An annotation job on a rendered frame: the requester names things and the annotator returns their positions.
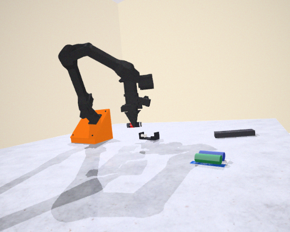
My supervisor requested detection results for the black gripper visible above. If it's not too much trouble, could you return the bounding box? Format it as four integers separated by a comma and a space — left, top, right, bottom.
120, 90, 143, 127

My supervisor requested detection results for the dark grey battery holder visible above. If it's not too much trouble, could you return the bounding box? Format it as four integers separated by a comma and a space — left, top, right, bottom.
139, 131, 160, 141

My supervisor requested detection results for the black rectangular bar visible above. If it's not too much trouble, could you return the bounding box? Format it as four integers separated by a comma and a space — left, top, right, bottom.
214, 129, 255, 138

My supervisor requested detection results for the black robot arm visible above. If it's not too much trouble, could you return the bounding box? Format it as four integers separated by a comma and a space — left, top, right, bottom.
58, 43, 154, 125

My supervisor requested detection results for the black and red battery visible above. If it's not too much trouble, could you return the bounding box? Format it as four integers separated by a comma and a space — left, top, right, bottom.
127, 122, 142, 128

